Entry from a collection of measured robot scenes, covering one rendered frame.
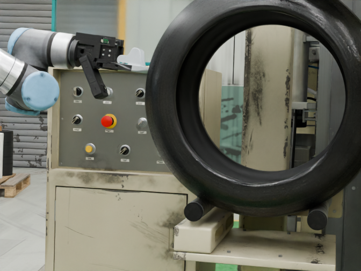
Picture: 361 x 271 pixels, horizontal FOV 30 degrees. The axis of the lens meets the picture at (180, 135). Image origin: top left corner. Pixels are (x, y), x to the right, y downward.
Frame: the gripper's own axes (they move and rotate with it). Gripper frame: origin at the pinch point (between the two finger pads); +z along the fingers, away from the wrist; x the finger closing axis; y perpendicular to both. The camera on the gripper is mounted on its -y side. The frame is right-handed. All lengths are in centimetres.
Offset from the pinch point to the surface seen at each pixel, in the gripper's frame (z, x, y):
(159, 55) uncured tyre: 4.8, -9.9, 4.2
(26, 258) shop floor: -147, 275, -141
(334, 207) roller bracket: 50, 23, -28
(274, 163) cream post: 32.3, 26.0, -19.7
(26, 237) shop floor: -179, 340, -145
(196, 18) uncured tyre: 12.6, -11.4, 13.5
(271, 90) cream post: 28.2, 25.9, 0.1
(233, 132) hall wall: -100, 879, -66
